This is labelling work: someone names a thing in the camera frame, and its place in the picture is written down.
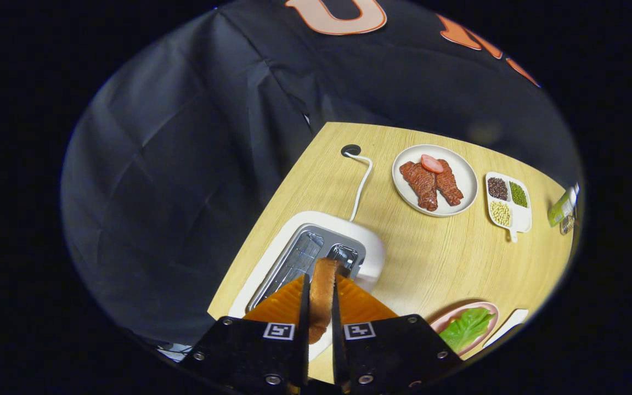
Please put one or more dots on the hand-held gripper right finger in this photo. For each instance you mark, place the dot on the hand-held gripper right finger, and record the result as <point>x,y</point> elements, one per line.
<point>393,351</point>

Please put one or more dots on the white round plate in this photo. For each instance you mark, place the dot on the white round plate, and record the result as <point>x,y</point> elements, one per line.
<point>463,171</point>

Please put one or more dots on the toasted bread slice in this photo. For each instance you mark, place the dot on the toasted bread slice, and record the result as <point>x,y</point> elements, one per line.
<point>322,296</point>

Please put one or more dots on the red sausage slice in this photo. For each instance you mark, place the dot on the red sausage slice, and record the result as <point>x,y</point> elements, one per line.
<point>431,163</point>

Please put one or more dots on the white rectangular plate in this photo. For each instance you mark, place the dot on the white rectangular plate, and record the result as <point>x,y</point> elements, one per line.
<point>511,321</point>

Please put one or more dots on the pink round plate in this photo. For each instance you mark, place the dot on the pink round plate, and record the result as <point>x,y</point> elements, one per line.
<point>443,316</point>

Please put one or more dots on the brown steak piece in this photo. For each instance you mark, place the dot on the brown steak piece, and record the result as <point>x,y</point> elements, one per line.
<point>450,186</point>
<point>420,184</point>

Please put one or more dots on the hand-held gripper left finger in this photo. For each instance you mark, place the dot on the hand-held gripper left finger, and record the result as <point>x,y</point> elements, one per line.
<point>250,351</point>

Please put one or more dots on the green lettuce leaf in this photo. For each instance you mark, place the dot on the green lettuce leaf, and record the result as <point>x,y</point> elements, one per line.
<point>467,326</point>

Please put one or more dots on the green label metal bottle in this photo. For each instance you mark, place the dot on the green label metal bottle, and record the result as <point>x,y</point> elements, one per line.
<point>562,207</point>

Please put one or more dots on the pile of dark beans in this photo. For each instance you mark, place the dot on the pile of dark beans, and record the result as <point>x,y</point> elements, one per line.
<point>497,188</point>

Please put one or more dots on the white toaster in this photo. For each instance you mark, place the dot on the white toaster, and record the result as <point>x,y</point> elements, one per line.
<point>371,247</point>

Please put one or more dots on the pile of green beans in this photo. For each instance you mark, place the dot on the pile of green beans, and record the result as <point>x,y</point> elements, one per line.
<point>518,193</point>

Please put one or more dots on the pile of yellow beans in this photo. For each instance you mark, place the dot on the pile of yellow beans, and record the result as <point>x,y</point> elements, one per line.
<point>500,213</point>

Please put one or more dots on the white divided dish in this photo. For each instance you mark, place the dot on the white divided dish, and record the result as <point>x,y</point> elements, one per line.
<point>522,219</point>

